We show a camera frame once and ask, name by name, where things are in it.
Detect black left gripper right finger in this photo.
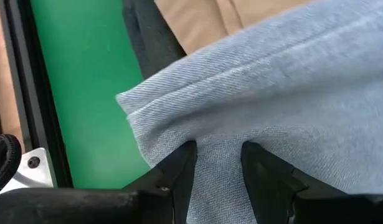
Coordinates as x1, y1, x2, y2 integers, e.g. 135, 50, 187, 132
242, 141, 309, 224

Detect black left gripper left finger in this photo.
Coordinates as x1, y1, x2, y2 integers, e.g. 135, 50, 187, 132
122, 140, 198, 224

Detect light blue denim garment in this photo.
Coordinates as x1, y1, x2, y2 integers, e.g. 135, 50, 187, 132
115, 0, 383, 224

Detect dark blue denim jeans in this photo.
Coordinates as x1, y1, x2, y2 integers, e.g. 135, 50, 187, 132
121, 0, 188, 79

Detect tan garment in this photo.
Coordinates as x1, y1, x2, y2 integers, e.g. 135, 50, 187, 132
153, 0, 313, 56

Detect green table mat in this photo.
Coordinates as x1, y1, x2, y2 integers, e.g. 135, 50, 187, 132
29, 0, 152, 190

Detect silver metal bracket plate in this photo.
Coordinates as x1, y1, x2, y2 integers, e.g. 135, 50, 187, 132
0, 147, 54, 196

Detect black aluminium frame rail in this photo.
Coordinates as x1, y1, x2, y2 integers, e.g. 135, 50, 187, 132
0, 0, 74, 189

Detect black braided cable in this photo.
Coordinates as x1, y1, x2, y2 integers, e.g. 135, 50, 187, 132
0, 133, 23, 196

